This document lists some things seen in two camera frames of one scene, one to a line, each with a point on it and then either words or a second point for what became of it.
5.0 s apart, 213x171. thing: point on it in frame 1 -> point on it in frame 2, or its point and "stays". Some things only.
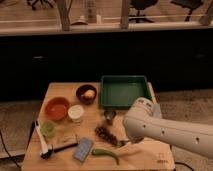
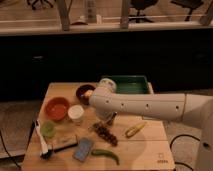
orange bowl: x=57 y=108 stays
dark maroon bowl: x=86 y=93 stays
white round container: x=76 y=113 stays
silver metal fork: x=124 y=144 -> x=113 y=114
